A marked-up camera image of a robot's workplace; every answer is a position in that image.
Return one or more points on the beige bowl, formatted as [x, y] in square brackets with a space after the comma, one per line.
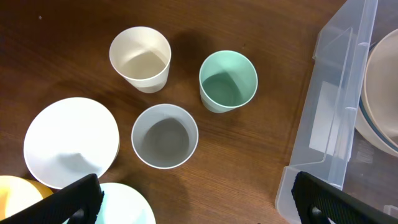
[380, 87]

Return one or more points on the white label in bin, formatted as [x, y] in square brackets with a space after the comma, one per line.
[326, 122]

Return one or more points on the mint green small bowl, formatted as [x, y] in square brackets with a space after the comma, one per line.
[123, 204]

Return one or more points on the mint green cup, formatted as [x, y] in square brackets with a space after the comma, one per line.
[228, 80]

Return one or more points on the yellow small bowl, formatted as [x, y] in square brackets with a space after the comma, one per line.
[17, 194]

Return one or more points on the white small bowl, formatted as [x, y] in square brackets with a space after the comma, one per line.
[70, 139]

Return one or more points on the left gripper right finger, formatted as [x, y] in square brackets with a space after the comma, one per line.
[319, 202]

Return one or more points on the dark blue bowl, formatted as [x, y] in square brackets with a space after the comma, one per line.
[361, 105]

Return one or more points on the cream cup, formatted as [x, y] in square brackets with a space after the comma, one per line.
[142, 56]

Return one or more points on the clear plastic storage bin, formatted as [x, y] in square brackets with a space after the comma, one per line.
[357, 167]

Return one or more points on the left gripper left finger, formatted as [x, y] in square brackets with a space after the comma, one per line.
[77, 203]

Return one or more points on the grey cup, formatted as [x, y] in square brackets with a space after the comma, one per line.
[164, 136]

